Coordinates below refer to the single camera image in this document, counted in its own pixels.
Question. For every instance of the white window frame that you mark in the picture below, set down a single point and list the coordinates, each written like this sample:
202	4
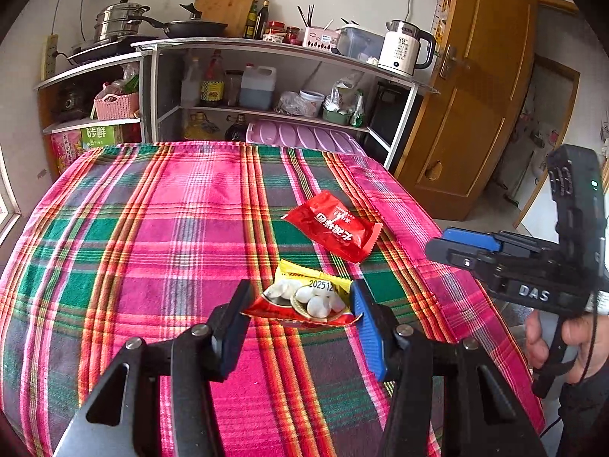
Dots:
9	209

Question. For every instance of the dark round bottle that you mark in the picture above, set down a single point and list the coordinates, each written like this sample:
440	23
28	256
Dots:
235	129

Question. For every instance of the yellow cooking oil bottle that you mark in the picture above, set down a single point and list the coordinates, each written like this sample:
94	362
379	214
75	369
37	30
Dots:
200	127

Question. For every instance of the yellow red snack packet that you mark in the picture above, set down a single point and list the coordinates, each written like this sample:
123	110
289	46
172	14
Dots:
304	297

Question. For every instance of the clear liquid bottle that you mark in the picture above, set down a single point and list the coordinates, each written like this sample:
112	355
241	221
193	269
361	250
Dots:
190	85

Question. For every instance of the pink plaid tablecloth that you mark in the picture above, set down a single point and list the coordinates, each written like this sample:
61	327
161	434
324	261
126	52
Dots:
142	247

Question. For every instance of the plastic jug of dark liquid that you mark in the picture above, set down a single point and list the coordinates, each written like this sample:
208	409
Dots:
257	88

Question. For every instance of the wooden door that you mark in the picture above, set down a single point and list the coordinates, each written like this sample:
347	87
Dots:
476	81

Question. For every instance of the wall power strip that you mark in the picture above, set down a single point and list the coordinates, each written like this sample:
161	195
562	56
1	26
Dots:
49	57

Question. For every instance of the white plastic food bag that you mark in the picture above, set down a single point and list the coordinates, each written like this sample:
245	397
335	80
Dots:
345	93

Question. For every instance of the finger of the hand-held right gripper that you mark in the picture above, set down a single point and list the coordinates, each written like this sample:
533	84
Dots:
456	254
471	237

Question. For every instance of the red lid jar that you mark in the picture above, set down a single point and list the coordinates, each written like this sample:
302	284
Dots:
274	31

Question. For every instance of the green carton box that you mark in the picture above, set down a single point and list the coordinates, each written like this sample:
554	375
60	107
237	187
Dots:
101	137

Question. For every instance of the green white food bag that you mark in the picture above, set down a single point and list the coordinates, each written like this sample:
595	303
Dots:
358	112

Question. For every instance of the black frying pan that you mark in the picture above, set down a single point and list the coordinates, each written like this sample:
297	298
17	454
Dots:
195	28

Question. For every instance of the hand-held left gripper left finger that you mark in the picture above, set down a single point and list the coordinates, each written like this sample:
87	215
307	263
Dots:
235	331

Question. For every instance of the brown white shelf unit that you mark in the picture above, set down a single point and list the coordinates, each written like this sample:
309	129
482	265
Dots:
47	104

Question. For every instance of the person's right hand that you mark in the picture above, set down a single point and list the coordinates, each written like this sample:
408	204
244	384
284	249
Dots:
537	342

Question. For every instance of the pink utensil holder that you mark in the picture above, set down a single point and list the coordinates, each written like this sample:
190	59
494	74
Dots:
319	39

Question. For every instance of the crumpled clear plastic bag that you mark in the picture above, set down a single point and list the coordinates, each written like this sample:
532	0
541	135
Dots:
289	104

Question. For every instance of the white metal shelf rack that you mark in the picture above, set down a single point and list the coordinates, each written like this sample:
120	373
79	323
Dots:
285	47

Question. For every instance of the clear plastic container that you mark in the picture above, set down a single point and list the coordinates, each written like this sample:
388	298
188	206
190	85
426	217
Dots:
359	44

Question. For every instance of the brown jar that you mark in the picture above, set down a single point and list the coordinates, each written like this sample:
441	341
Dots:
233	88

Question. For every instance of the wall calendar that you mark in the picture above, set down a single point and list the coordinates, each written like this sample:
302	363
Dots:
443	2

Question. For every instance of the black induction cooker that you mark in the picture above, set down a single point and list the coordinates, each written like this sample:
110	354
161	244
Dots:
107	50

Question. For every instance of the pink carton box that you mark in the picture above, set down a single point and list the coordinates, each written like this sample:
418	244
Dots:
69	152

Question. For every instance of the pink lid storage box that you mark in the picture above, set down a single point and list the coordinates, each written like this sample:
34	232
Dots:
304	135

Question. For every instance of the dark wooden doorway frame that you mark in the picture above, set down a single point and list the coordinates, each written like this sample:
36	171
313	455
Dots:
571	104

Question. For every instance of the pink woven basket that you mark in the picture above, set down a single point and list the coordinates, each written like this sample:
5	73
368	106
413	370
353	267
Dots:
116	107

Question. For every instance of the wooden cutting board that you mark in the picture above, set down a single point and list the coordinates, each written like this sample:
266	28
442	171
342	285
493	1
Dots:
228	2

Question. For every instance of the white electric kettle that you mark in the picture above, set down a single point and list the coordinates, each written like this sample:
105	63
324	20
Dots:
399	50

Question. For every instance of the black appliance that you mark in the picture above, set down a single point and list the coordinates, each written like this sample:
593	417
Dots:
395	114

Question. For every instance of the steel steamer pot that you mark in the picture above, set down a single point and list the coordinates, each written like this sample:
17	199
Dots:
119	21

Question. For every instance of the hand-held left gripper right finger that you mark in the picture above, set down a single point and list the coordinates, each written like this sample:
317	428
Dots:
366	328

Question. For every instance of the yellow label sauce bottle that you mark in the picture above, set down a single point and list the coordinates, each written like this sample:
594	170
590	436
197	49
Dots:
212	85

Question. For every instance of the white plastic tub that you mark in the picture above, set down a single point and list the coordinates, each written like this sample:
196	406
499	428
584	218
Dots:
311	104

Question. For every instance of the dark glass bottle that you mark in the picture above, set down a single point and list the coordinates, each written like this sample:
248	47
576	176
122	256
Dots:
250	21
262	21

